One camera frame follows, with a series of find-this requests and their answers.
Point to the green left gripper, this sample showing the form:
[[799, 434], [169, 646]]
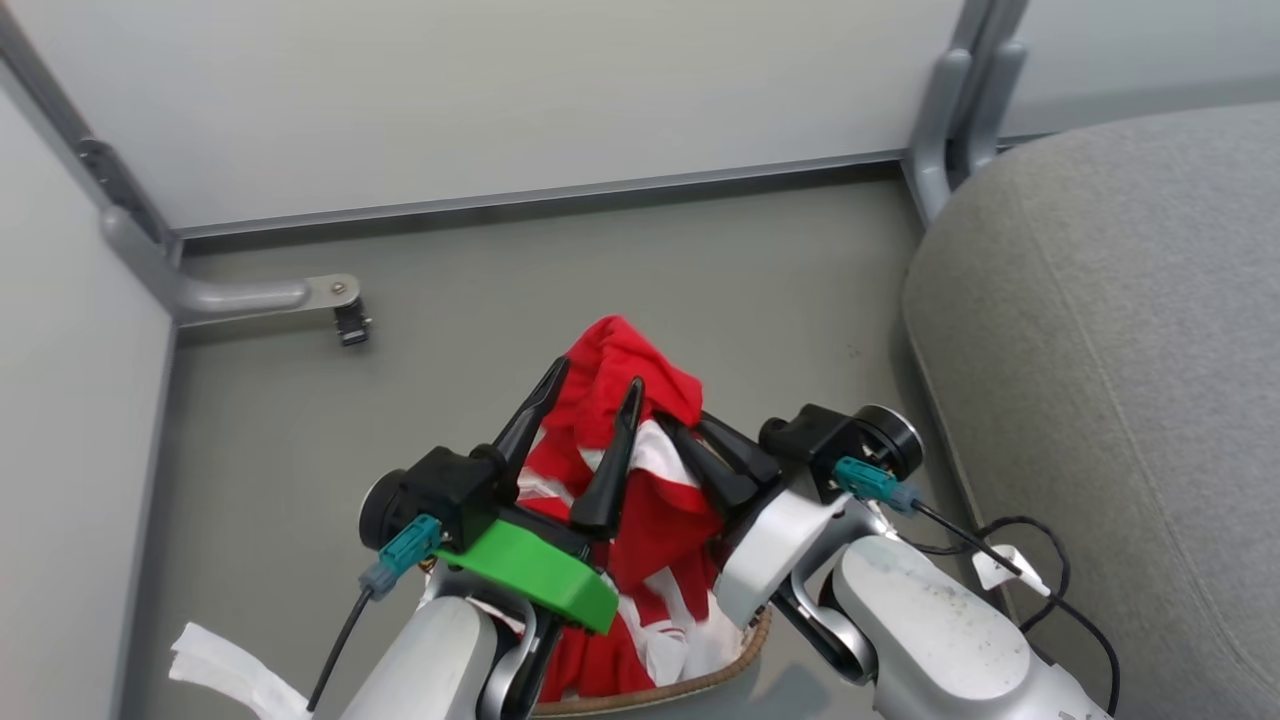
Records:
[[540, 578]]

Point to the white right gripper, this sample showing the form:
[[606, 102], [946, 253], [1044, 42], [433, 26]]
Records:
[[775, 550]]

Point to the red and white clothing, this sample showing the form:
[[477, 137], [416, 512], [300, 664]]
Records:
[[625, 375]]

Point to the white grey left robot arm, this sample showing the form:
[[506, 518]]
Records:
[[440, 660]]

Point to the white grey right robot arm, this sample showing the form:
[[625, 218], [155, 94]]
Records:
[[930, 630]]

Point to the woven laundry basket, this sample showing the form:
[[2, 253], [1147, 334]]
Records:
[[690, 685]]

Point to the small black caster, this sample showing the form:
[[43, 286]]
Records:
[[352, 323]]

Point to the grey metal partition foot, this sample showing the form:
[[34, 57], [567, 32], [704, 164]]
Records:
[[235, 296]]

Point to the grey fabric sofa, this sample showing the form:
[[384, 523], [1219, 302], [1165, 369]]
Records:
[[1110, 350]]

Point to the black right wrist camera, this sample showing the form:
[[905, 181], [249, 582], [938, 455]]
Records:
[[820, 435]]

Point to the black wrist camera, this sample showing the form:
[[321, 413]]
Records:
[[445, 490], [820, 435]]

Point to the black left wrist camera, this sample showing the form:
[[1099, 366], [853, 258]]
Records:
[[445, 490]]

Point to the grey partition bottom rail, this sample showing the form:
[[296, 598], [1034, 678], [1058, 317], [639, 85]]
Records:
[[540, 192]]

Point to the grey double partition post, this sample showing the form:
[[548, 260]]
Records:
[[960, 100]]

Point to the grey partition frame post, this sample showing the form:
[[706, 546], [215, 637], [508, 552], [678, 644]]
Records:
[[45, 85]]

